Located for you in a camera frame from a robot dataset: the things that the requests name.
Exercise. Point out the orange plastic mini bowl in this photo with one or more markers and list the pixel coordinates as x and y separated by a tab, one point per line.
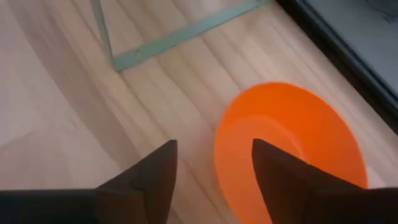
311	124

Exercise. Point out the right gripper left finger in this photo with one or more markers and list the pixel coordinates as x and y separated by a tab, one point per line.
140	193

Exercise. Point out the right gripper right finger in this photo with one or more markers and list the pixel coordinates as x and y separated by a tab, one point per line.
295	193

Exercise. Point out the black aluminium table frame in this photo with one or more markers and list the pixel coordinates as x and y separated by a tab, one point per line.
342	59

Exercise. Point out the green metal mesh shelf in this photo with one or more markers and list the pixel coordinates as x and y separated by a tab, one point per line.
155	49

